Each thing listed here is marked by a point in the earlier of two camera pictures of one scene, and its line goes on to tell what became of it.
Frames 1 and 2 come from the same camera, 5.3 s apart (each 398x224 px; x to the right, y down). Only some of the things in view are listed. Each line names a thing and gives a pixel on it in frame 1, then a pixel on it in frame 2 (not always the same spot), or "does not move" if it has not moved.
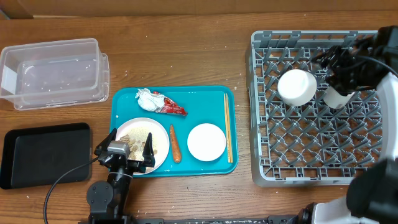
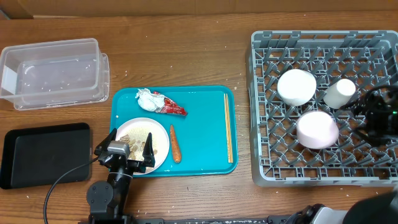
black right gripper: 340,58 → 375,106
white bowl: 296,87 does not move
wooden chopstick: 227,145 does not move
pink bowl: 206,142 → 317,130
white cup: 334,99 does not move
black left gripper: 147,156 does not move
